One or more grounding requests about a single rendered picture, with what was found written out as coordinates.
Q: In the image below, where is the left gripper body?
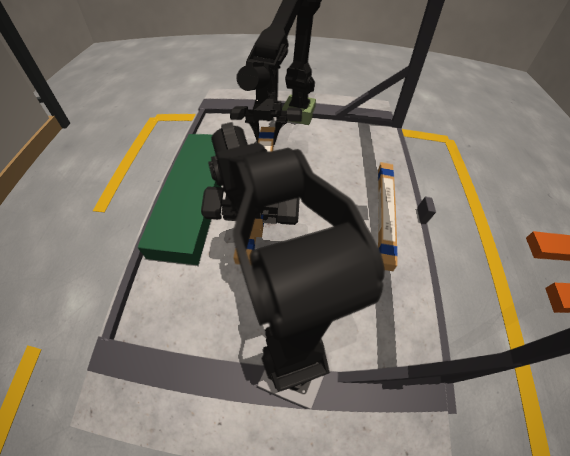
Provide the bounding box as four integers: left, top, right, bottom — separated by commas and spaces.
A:
201, 187, 300, 225

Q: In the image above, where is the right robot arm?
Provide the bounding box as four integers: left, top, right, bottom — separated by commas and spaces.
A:
237, 0, 322, 121

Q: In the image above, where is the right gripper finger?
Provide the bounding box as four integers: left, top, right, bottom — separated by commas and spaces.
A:
245, 120, 260, 142
274, 120, 288, 145

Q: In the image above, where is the brown rectangular pack with blue band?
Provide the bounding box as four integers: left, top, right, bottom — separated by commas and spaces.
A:
250, 127, 275, 237

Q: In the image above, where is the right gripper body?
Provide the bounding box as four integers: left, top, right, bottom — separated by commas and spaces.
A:
230, 87, 302, 122

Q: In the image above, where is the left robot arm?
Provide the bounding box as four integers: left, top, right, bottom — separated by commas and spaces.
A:
208, 122, 385, 394

